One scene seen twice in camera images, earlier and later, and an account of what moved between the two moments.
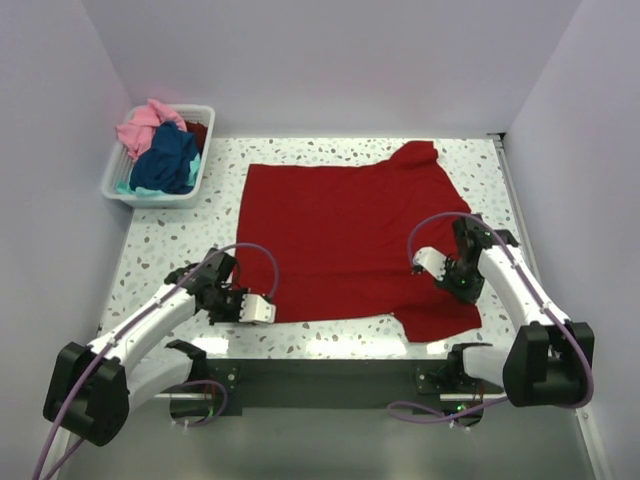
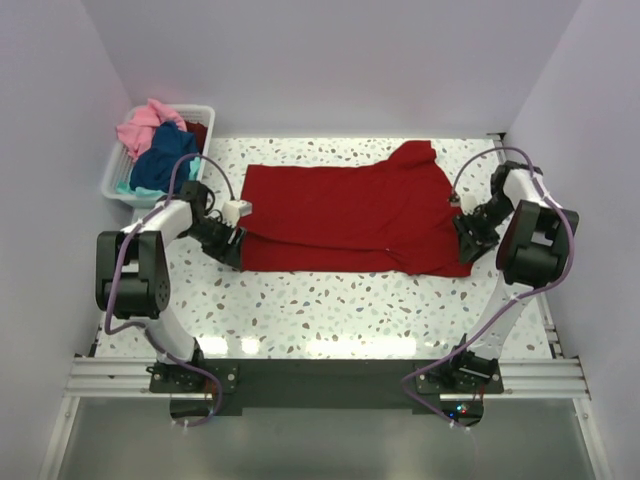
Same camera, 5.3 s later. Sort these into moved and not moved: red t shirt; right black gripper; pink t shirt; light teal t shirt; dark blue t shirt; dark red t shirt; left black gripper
Moved: right black gripper; red t shirt; left black gripper
Not moved: light teal t shirt; dark red t shirt; dark blue t shirt; pink t shirt
